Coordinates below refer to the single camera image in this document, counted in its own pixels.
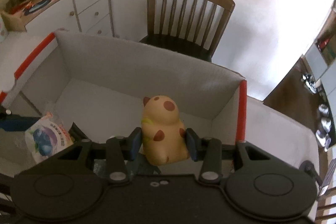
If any yellow spotted plush toy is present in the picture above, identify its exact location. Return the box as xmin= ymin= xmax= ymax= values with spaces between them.
xmin=141 ymin=96 xmax=190 ymax=166

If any right wooden chair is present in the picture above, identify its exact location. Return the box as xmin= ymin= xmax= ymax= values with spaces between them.
xmin=315 ymin=187 xmax=335 ymax=223

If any far wooden chair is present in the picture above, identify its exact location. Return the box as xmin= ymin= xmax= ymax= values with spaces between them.
xmin=140 ymin=0 xmax=235 ymax=61

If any blueberry bread packet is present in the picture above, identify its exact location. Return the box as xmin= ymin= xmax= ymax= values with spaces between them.
xmin=25 ymin=111 xmax=74 ymax=164

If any red cardboard box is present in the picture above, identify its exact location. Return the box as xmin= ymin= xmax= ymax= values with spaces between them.
xmin=0 ymin=29 xmax=248 ymax=175

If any wooden chair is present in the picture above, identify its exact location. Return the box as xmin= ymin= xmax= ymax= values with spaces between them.
xmin=140 ymin=0 xmax=235 ymax=61
xmin=315 ymin=187 xmax=335 ymax=223

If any black sesame snack packet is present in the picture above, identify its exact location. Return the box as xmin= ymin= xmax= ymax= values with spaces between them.
xmin=68 ymin=123 xmax=86 ymax=143

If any white drawer sideboard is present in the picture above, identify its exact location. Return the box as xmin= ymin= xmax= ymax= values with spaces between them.
xmin=1 ymin=0 xmax=114 ymax=36

